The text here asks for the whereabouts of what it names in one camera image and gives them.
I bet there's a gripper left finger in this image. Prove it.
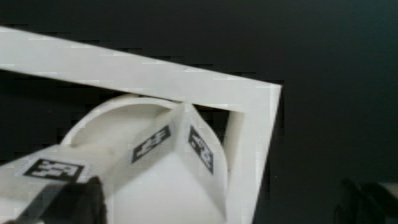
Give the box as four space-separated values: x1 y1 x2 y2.
14 177 107 224

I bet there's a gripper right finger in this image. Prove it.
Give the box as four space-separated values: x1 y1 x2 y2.
334 179 398 224

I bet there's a white stool leg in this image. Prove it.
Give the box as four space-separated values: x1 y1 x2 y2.
0 145 116 224
107 104 227 224

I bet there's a white round stool seat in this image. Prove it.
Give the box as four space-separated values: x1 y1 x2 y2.
59 93 231 224

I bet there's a white U-shaped fence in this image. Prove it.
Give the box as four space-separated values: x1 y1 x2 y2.
0 26 281 224

